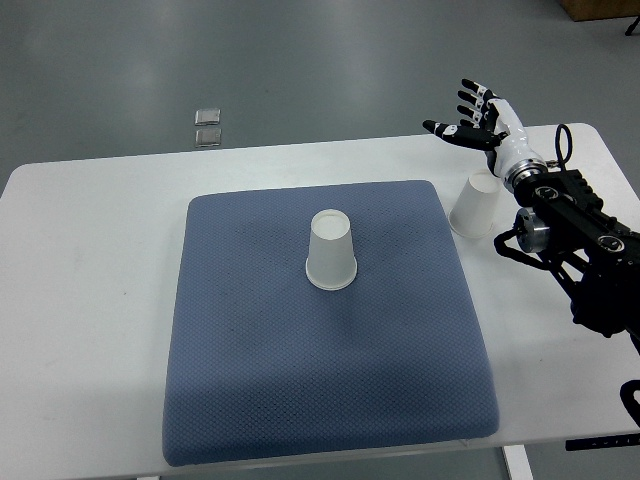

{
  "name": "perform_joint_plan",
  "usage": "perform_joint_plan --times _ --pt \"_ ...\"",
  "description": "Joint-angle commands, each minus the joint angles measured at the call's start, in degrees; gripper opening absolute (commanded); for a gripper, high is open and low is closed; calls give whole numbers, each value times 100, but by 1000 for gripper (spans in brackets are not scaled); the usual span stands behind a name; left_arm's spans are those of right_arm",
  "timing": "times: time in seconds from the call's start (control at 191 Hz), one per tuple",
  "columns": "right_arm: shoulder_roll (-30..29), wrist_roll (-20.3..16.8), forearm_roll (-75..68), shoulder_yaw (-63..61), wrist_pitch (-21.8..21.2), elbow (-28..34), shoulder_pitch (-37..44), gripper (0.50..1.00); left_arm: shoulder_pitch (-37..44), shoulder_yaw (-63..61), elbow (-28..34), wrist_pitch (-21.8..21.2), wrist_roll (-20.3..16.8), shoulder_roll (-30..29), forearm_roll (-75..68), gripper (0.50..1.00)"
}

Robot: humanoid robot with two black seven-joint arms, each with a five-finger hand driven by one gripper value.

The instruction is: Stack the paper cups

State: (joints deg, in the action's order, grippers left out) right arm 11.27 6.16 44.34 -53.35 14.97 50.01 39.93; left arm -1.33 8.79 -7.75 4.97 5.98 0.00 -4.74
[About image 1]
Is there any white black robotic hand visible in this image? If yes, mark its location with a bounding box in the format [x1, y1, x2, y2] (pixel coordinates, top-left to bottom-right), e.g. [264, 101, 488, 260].
[422, 79, 547, 187]

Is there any white paper cup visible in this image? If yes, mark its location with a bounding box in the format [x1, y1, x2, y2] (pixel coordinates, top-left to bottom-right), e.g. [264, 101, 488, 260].
[305, 209, 358, 291]
[448, 171, 501, 239]

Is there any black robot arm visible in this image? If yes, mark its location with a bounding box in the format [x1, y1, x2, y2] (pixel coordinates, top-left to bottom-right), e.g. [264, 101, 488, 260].
[494, 169, 639, 347]

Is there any brown cardboard box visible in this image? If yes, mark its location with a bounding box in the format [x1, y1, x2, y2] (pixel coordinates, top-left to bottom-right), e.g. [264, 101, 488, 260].
[559, 0, 639, 22]

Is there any black tripod leg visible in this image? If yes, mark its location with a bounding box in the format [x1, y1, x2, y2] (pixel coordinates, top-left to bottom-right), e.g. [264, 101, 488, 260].
[624, 16, 640, 36]

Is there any lower metal floor plate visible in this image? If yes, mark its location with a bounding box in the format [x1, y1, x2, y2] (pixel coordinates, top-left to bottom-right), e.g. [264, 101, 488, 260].
[195, 128, 222, 148]

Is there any metal floor plate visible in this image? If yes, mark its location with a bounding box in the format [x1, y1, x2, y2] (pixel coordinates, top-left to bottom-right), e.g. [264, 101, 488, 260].
[194, 107, 221, 126]
[195, 128, 222, 148]

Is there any upper metal floor plate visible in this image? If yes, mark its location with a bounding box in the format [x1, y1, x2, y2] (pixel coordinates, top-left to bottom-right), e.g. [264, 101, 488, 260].
[194, 107, 221, 126]

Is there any black table control panel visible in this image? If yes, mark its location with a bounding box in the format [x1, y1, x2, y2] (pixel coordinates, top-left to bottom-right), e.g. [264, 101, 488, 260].
[565, 433, 640, 452]

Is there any white table leg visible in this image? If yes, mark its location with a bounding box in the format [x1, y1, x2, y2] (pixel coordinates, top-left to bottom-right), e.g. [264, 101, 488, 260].
[501, 445, 534, 480]

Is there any blue textured cushion mat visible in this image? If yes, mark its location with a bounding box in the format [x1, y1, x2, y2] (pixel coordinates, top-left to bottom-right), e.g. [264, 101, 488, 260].
[163, 180, 499, 466]

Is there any black looped cable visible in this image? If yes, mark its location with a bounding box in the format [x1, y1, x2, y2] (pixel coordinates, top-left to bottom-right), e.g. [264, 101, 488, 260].
[546, 123, 575, 171]

